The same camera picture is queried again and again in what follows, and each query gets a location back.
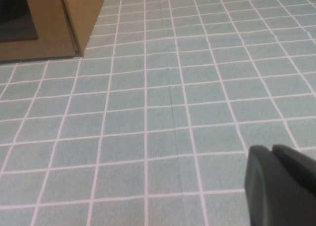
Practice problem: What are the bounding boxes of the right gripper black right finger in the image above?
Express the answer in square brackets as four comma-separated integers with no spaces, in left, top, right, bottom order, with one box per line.
[272,144,316,187]

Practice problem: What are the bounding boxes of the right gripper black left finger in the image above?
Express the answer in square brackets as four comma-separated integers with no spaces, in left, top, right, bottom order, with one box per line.
[244,145,316,226]

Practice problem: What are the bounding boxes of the cardboard drawer with high handle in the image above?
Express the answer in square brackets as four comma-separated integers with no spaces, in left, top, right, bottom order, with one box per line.
[0,0,76,62]

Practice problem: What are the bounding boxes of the green checked tablecloth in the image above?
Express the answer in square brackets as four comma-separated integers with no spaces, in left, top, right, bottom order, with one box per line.
[0,0,316,226]

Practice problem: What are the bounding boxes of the cardboard shoe box shell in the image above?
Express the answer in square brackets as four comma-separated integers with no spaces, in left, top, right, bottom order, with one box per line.
[58,0,110,58]

